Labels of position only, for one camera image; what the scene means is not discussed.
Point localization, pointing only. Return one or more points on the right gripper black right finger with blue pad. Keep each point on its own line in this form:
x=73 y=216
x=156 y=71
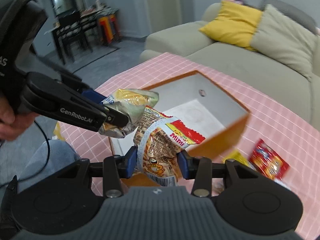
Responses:
x=202 y=170

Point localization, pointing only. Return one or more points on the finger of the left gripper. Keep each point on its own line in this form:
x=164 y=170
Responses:
x=115 y=117
x=94 y=96

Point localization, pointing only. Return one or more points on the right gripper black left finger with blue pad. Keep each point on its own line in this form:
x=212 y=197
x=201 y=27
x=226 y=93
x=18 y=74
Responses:
x=112 y=170

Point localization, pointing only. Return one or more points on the silver yellow snack bag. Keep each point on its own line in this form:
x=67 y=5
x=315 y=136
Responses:
x=130 y=102

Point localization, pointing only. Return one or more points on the yellow snack packet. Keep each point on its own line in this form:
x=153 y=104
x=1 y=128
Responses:
x=237 y=156

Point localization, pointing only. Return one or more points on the mini pretzel snack bag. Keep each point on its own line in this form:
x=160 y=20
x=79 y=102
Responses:
x=159 y=138

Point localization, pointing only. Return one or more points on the red snack bag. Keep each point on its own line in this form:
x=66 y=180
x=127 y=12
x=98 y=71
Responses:
x=267 y=161

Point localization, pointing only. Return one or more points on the person's left hand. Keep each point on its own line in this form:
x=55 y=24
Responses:
x=12 y=126

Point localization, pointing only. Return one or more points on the person's jeans leg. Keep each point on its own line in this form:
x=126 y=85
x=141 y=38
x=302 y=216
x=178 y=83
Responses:
x=61 y=155

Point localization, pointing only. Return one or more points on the dark dining table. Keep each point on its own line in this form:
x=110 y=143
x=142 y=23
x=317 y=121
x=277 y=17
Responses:
x=75 y=28

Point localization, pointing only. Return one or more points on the stacked colourful stools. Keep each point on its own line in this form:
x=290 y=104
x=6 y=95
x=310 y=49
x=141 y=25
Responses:
x=109 y=29

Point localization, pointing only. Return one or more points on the orange cardboard box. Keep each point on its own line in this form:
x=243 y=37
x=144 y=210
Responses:
x=204 y=106

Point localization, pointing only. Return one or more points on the pink checkered tablecloth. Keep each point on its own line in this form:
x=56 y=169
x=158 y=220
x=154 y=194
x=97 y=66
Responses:
x=296 y=141

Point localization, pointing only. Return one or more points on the beige sofa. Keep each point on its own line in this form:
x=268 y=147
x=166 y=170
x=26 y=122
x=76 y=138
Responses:
x=272 y=78

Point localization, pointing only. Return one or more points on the white door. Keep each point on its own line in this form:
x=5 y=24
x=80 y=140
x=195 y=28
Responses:
x=164 y=14

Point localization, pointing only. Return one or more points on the yellow cushion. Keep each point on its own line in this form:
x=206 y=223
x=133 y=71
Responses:
x=235 y=24

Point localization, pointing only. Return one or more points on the beige cushion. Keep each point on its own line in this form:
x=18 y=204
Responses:
x=284 y=40

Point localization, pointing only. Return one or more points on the grey cushion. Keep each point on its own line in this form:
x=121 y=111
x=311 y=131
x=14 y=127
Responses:
x=292 y=12

